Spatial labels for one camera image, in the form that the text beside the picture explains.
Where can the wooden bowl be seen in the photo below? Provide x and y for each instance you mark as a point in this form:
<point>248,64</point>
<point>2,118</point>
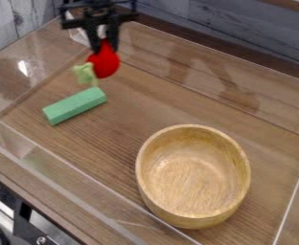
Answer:
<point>194,175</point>

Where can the green foam block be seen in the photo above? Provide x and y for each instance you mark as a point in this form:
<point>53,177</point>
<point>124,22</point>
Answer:
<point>73,105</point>

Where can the clear acrylic front wall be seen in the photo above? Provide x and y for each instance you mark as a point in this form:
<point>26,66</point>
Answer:
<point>91,211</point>

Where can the clear acrylic corner bracket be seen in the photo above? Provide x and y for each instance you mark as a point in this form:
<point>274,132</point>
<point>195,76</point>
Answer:
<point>81,33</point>

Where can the black metal table leg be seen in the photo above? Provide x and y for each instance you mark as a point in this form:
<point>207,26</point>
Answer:
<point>24,229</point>

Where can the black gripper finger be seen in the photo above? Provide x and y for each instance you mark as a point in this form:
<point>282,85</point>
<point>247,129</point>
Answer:
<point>112,35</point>
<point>91,30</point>

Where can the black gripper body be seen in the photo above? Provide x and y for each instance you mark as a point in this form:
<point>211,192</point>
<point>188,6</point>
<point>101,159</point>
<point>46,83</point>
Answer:
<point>105,6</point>

